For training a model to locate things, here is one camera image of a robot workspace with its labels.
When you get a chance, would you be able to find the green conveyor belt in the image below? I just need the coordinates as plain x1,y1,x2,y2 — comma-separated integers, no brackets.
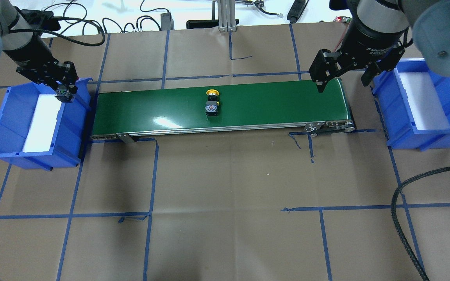
91,79,356,142

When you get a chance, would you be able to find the yellow push button switch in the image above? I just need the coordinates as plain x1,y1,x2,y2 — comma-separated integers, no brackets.
205,89,220,117

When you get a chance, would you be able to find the white foam pad right bin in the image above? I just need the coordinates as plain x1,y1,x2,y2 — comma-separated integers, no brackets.
399,72,450,130

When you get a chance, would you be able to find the white foam pad left bin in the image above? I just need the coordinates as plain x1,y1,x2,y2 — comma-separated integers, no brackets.
23,94,61,153

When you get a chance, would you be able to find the aluminium profile post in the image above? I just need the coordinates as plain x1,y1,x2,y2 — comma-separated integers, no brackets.
217,0,237,32

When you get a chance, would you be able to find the blue plastic bin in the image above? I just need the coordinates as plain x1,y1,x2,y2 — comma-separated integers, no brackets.
0,78,92,171
372,59,450,151

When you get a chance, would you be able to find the white foam pad bin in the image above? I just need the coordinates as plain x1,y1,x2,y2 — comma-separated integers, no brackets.
399,72,450,130
23,94,61,153

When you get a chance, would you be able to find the red push button switch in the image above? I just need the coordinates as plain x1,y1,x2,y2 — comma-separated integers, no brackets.
55,89,74,103

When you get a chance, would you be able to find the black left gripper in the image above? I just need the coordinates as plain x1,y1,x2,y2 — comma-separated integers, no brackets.
16,56,79,96

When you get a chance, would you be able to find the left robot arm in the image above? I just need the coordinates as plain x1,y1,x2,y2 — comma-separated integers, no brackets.
0,0,79,103

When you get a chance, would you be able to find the left blue plastic bin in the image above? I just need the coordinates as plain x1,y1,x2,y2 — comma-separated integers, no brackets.
0,78,92,171

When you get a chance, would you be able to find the black power adapter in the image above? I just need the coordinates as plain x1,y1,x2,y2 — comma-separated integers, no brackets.
160,12,175,30

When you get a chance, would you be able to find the right blue plastic bin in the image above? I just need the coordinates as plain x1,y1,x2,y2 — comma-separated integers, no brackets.
372,59,450,151

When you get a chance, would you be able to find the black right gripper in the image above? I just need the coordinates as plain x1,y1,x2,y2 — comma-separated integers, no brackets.
309,20,406,93

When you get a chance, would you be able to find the red black wire pair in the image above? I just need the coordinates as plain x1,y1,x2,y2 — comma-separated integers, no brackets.
334,18,354,51

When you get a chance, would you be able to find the black braided cable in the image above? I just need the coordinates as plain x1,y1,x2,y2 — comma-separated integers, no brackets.
391,162,450,281

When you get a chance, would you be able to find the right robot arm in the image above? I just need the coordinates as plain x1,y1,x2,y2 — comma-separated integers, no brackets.
309,0,450,92

